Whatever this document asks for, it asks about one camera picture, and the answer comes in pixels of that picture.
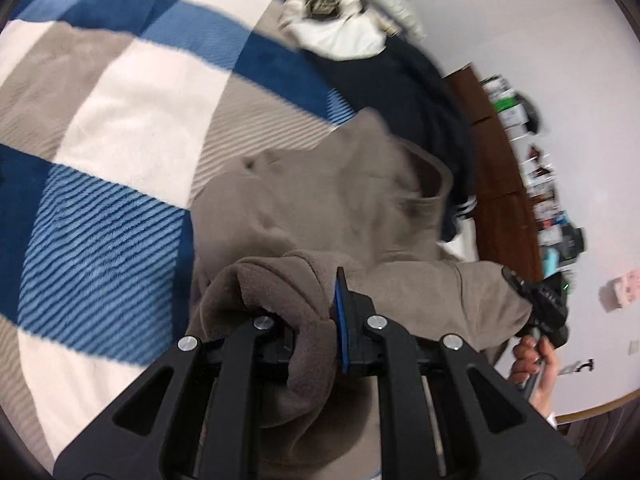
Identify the white garment with black patch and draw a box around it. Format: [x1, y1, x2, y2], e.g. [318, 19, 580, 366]
[277, 0, 389, 59]

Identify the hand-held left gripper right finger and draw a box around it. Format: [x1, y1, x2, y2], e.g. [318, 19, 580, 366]
[333, 266, 585, 480]

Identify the grey zip-up fleece jacket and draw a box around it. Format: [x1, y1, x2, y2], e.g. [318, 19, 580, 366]
[187, 107, 533, 480]

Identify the person's right forearm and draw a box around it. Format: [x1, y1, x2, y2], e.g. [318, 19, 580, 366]
[531, 385, 560, 429]

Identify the blue white plaid blanket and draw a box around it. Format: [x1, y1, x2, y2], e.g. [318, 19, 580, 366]
[0, 0, 353, 471]

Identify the clutter of bottles and boxes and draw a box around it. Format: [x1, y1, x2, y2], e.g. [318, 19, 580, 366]
[480, 75, 587, 279]

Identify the pink wall decoration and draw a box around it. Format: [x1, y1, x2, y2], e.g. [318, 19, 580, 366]
[600, 270, 640, 312]

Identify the black garment with white stripes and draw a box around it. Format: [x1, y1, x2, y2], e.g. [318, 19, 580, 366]
[320, 35, 479, 242]

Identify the black helmet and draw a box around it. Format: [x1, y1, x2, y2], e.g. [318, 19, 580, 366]
[520, 92, 544, 134]

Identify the person's right hand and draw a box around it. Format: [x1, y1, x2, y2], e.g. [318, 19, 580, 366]
[509, 335, 559, 401]

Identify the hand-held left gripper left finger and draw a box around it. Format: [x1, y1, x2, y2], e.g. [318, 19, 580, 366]
[52, 315, 297, 480]

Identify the brown wooden dresser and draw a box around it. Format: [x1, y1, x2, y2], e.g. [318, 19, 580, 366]
[442, 62, 547, 281]

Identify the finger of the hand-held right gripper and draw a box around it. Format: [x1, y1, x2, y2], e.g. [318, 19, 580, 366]
[501, 266, 534, 309]

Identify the black box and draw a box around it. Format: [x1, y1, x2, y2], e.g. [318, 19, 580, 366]
[557, 225, 586, 262]

